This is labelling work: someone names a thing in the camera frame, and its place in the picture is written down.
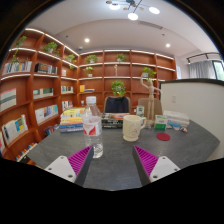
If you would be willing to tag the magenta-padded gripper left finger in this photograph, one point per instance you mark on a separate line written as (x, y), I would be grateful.
(60, 166)

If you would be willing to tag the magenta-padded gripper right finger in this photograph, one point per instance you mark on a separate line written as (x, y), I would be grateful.
(163, 166)

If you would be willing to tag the clear plastic water bottle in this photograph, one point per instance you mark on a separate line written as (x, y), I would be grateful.
(92, 128)

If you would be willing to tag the flat round red coaster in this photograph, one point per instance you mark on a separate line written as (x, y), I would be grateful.
(163, 137)

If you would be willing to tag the green and white box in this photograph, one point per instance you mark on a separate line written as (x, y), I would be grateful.
(160, 122)

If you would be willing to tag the stack of colourful books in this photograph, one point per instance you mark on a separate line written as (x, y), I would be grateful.
(71, 120)

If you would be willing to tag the cream ceramic mug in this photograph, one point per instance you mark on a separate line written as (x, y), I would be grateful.
(131, 128)

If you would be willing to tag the stack of white books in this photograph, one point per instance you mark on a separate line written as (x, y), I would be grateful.
(176, 117)

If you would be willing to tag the small green white carton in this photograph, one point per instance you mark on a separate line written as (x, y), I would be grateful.
(140, 111)

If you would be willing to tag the tan chair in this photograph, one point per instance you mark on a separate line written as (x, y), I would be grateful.
(143, 102)

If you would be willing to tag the wooden artist mannequin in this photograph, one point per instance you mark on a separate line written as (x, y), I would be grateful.
(151, 100)

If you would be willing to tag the stack of dark books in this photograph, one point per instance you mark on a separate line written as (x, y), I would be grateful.
(111, 120)

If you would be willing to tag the wooden bookshelf unit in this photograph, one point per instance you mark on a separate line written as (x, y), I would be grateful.
(43, 96)

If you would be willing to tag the chair with dark jacket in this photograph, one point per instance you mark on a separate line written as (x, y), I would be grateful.
(116, 105)

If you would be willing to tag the grey curtain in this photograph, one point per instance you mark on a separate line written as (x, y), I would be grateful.
(201, 69)

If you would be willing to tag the window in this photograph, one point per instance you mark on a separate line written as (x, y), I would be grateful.
(219, 70)

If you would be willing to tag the recessed ceiling light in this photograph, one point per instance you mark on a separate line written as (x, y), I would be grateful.
(87, 40)
(168, 45)

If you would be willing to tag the ceiling air vent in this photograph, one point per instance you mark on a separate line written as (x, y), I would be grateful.
(150, 25)

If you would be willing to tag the branched ceiling lamp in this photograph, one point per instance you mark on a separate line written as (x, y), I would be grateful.
(132, 15)

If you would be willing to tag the white wall switch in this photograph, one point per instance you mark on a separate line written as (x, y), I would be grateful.
(173, 99)

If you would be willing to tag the white wall sign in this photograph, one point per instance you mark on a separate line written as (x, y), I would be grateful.
(179, 72)

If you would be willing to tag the black ceiling track rail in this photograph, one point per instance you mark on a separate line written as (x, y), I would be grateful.
(203, 55)

